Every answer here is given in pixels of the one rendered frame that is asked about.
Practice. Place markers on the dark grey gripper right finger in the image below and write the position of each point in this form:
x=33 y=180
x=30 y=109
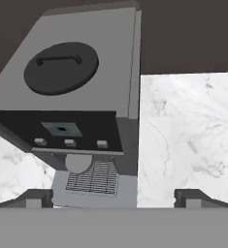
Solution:
x=192 y=197

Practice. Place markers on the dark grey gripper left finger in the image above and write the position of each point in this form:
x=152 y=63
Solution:
x=34 y=197

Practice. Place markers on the grey coffee machine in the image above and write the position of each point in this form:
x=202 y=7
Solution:
x=86 y=97

